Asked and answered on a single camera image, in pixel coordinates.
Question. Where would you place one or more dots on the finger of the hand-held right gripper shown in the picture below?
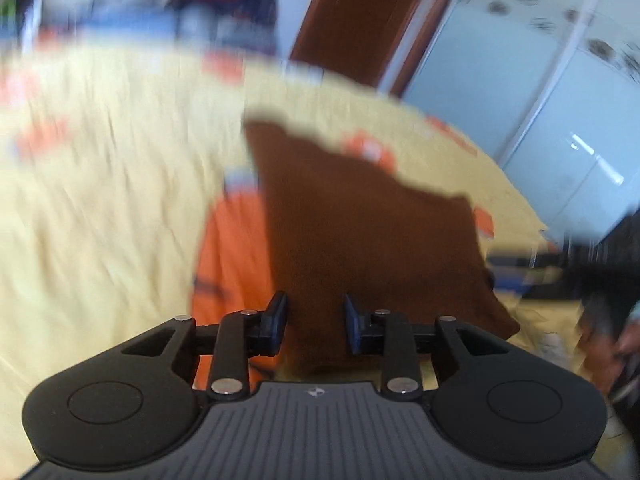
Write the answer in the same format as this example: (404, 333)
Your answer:
(525, 267)

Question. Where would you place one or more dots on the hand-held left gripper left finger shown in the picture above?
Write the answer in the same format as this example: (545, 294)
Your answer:
(276, 316)

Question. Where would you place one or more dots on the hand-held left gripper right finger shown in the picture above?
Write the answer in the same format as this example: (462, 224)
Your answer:
(352, 324)

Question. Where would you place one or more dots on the brown knit sweater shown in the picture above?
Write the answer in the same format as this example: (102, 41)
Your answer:
(360, 230)

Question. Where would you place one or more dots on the pile of clothes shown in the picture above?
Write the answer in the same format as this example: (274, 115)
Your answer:
(225, 0)

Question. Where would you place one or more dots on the yellow printed bed sheet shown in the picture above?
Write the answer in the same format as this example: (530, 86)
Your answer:
(110, 170)

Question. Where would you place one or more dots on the brown wooden door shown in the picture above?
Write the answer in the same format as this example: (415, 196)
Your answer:
(360, 25)

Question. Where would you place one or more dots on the blue quilted blanket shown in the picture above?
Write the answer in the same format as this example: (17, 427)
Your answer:
(125, 22)

